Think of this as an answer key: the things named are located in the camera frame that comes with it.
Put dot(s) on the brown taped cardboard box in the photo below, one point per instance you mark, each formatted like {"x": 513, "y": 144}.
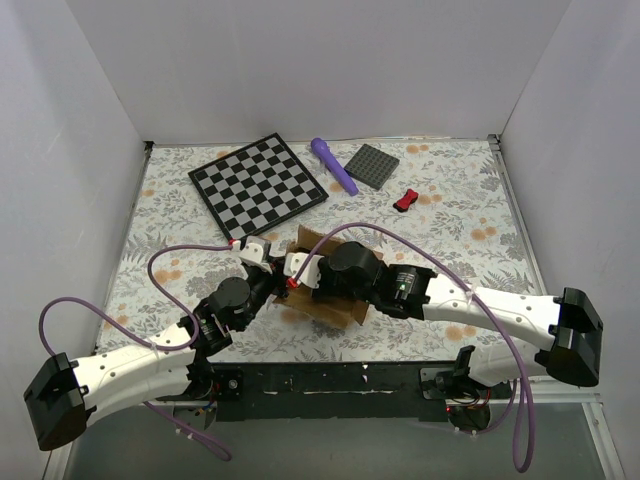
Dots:
{"x": 330, "y": 304}

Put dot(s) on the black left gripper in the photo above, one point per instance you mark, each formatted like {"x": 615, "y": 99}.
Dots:
{"x": 270, "y": 279}

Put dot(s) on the black white checkerboard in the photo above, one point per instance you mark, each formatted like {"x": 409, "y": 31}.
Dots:
{"x": 256, "y": 188}

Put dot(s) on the red black knife cap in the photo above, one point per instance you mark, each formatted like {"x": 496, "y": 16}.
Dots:
{"x": 406, "y": 201}

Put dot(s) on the dark grey studded plate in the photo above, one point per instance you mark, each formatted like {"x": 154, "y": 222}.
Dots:
{"x": 371, "y": 166}

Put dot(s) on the purple cylindrical handle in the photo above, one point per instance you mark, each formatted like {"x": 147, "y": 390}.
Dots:
{"x": 321, "y": 149}

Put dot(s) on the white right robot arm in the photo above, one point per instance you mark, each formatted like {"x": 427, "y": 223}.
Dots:
{"x": 559, "y": 336}

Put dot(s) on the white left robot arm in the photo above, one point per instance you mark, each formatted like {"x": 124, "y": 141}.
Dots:
{"x": 66, "y": 396}

